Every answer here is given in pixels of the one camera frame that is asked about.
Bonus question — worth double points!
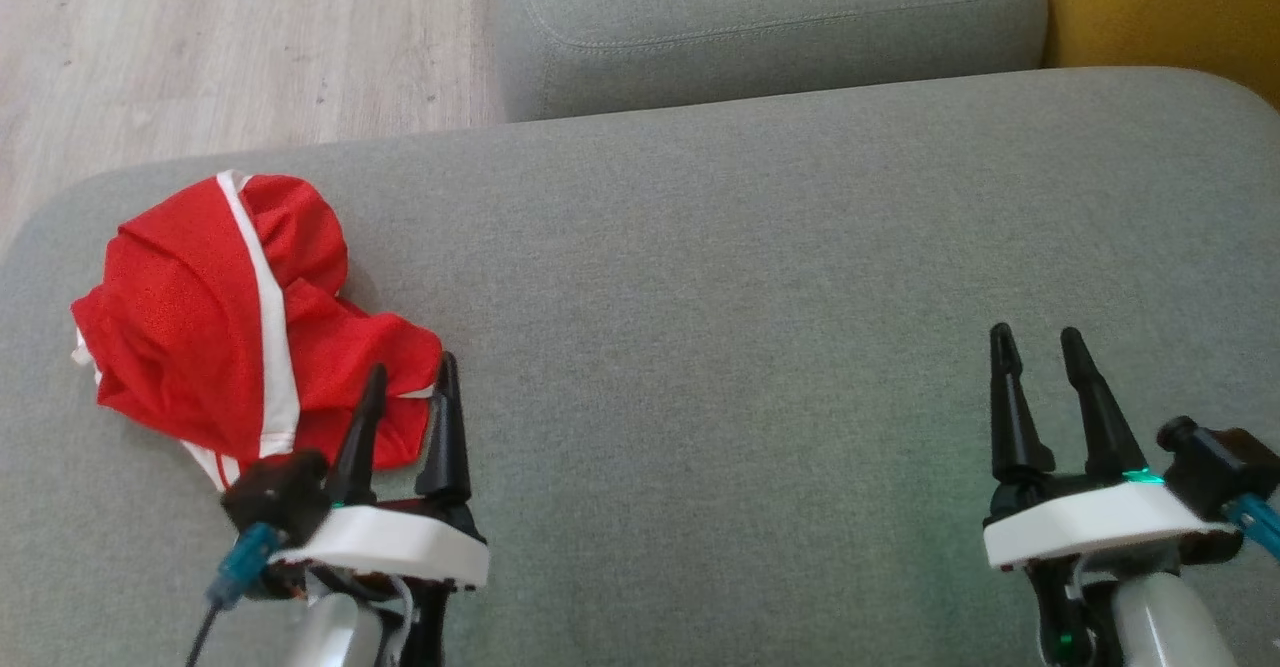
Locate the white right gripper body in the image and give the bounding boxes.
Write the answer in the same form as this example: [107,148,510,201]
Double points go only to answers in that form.
[982,471,1241,588]

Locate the right camera cable blue plug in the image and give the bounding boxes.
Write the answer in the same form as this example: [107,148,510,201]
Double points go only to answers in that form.
[1224,493,1280,560]

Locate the red shorts with white stripe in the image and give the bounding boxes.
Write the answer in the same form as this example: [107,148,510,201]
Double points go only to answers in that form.
[70,170,349,460]

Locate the left camera cable blue plug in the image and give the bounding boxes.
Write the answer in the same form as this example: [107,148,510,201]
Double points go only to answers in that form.
[184,522,287,667]

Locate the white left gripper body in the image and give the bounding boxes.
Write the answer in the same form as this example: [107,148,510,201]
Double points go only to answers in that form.
[266,497,491,610]

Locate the camera cable blue plug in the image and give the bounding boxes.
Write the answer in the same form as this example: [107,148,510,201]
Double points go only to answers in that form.
[184,522,287,667]
[1224,493,1280,560]

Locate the red and white basketball jersey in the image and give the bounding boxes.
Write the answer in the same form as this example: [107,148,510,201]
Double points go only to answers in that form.
[180,292,444,494]

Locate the grey fabric sofa back cushion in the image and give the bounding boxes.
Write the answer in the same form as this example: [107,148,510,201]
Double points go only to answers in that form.
[480,0,1049,124]

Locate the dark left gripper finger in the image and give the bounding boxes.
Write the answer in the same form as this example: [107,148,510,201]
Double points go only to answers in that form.
[414,351,473,510]
[324,363,389,508]

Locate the grey-green sofa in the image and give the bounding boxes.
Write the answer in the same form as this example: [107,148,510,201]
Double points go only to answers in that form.
[0,67,1280,667]

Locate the mustard yellow cushion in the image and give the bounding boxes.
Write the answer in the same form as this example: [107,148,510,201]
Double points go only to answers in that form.
[1035,0,1280,111]

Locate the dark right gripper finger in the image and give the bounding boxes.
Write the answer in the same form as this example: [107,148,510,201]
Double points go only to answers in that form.
[988,322,1057,486]
[1058,326,1151,480]

